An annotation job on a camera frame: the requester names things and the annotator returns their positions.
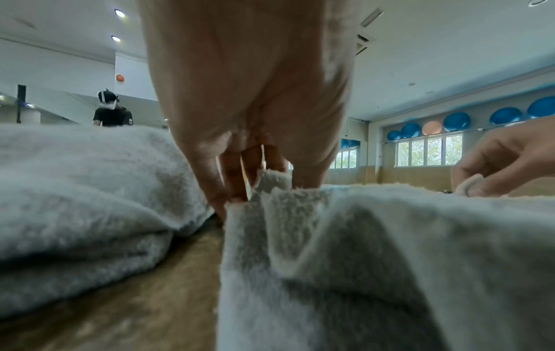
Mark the person's left hand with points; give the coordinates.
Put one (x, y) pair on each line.
(251, 68)

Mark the person's right hand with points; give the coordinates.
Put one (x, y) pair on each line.
(516, 154)

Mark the grey terry towel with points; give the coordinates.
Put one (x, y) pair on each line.
(390, 274)

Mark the light grey smooth towel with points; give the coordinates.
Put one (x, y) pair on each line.
(86, 188)

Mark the row of blue pink balloons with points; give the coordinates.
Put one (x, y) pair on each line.
(455, 121)

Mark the row of windows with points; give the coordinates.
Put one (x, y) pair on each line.
(429, 151)

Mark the ceiling air conditioner vent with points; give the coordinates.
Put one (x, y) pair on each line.
(363, 43)

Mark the orange round wall alarm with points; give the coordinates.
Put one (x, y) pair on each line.
(119, 78)

